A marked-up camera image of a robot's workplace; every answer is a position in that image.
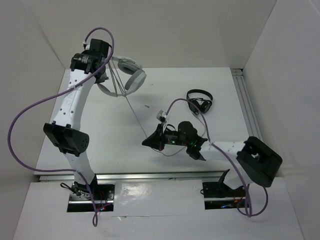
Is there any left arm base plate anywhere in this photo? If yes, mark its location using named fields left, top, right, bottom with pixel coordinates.
left=60, top=182, right=115, bottom=213

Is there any white over-ear headphones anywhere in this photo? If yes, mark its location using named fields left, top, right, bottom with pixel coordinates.
left=97, top=56, right=147, bottom=98

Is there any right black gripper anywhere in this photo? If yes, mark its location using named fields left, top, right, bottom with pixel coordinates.
left=142, top=122, right=190, bottom=151

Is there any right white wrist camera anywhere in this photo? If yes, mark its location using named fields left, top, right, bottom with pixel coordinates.
left=156, top=110, right=167, bottom=123

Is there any black on-ear headphones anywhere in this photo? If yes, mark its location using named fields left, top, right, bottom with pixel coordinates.
left=186, top=89, right=214, bottom=116

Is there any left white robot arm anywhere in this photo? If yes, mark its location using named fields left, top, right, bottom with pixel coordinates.
left=43, top=38, right=110, bottom=200

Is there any aluminium rail front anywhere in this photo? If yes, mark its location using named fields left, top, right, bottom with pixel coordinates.
left=38, top=169, right=231, bottom=183

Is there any grey headphone cable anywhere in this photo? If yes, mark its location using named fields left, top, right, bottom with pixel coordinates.
left=107, top=59, right=188, bottom=157

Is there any aluminium rail right side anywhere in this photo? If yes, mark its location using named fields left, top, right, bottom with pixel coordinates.
left=230, top=68, right=264, bottom=141

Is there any aluminium rail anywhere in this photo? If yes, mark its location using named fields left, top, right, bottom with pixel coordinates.
left=38, top=169, right=231, bottom=183
left=230, top=68, right=264, bottom=141

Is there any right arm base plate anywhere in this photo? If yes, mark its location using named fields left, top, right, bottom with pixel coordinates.
left=200, top=181, right=246, bottom=210

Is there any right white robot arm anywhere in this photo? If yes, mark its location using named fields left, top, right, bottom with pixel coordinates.
left=142, top=121, right=283, bottom=196

